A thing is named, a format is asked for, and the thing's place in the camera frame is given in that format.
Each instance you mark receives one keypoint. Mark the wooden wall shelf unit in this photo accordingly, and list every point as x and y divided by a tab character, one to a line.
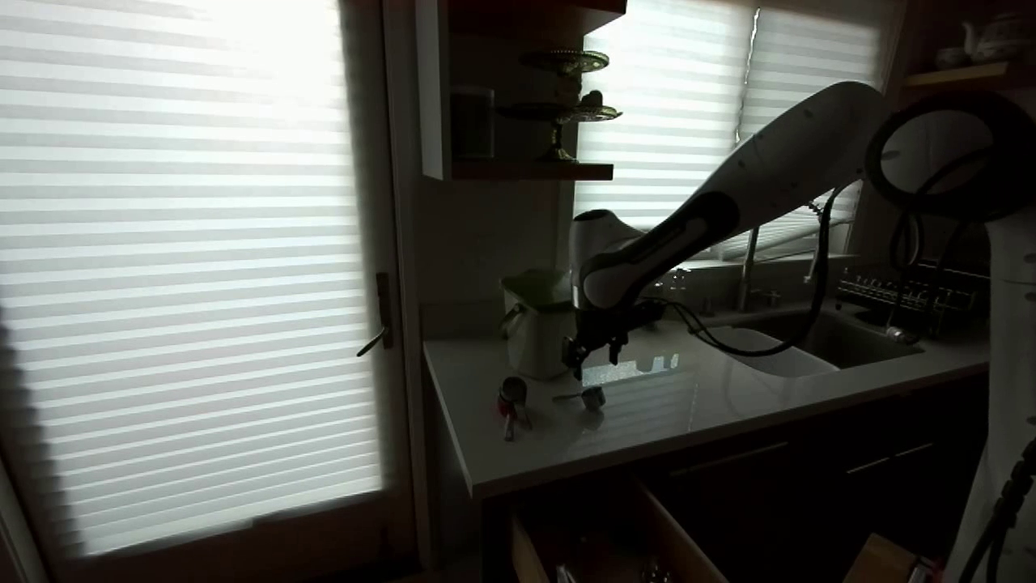
519	171

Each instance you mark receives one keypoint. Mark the small wooden wall shelf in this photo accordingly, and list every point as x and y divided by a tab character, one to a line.
956	74

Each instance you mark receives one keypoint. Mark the kitchen sink basin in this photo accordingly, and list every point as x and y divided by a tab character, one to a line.
844	336

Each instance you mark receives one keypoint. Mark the grey square container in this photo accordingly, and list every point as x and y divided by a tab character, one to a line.
475	126

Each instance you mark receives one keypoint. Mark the white window blind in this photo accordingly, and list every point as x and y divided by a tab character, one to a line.
668	118

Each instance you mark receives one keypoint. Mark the dark dish rack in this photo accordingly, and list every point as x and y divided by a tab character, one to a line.
918	292

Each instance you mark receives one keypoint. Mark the white door blind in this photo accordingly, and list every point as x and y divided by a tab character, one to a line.
181	269

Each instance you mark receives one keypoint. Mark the chrome gooseneck faucet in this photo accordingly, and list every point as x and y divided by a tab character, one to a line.
747	269

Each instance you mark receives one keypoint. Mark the black tiered stand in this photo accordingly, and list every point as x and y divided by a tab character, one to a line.
589	108

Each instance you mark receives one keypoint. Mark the white teapot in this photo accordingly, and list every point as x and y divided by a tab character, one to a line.
989	40

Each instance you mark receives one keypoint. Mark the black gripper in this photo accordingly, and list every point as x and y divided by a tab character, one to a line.
615	324

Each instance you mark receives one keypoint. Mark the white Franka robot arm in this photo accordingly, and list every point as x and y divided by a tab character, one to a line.
779	165

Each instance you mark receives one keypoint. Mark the white bin with green lid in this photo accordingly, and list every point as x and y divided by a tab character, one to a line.
537	324

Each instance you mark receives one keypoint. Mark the open wooden drawer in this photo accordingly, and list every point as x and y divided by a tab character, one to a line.
603	540

